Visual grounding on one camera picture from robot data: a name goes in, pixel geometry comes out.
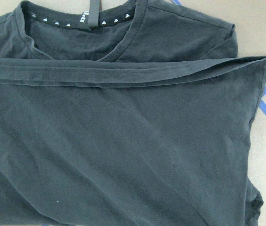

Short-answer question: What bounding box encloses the black t-shirt with logo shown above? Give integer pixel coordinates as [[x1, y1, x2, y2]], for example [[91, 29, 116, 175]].
[[0, 0, 266, 226]]

